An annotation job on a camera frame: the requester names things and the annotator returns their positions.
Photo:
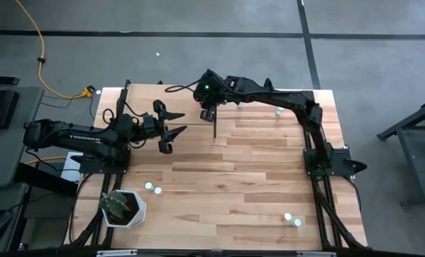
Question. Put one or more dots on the black desk leg beam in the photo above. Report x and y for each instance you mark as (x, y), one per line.
(44, 180)

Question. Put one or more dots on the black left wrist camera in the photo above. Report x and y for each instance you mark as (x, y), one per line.
(149, 123)

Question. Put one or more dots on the black aluminium frame rail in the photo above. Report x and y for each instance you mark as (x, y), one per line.
(304, 139)
(125, 91)

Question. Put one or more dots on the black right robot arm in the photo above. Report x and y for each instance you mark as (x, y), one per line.
(287, 100)

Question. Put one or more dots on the grey desk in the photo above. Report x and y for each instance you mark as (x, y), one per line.
(12, 160)

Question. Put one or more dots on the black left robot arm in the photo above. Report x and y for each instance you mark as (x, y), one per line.
(83, 137)

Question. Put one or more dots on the teal medicine bottle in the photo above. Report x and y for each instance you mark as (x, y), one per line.
(240, 105)
(278, 111)

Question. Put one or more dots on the orange-red medicine bottle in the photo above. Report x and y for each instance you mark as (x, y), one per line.
(287, 216)

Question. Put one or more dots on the white hexagonal plant pot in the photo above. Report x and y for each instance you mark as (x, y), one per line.
(137, 214)

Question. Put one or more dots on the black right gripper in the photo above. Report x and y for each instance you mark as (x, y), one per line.
(206, 101)

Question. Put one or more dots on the black side table frame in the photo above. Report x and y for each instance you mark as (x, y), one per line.
(412, 142)

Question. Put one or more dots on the white paper sheet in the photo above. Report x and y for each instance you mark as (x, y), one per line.
(71, 171)

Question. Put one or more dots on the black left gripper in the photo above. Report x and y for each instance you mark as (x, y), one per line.
(158, 128)

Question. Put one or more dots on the green cactus plant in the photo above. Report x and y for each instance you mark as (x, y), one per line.
(114, 204)

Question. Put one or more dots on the silver metal bracket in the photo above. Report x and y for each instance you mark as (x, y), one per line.
(315, 254)
(116, 253)

